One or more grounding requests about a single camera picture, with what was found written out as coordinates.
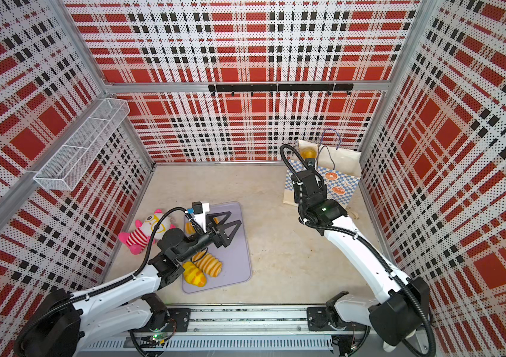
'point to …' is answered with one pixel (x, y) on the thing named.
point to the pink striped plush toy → (139, 238)
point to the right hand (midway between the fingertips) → (313, 184)
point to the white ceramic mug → (388, 347)
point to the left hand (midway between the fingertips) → (236, 220)
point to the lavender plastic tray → (234, 259)
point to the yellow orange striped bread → (193, 274)
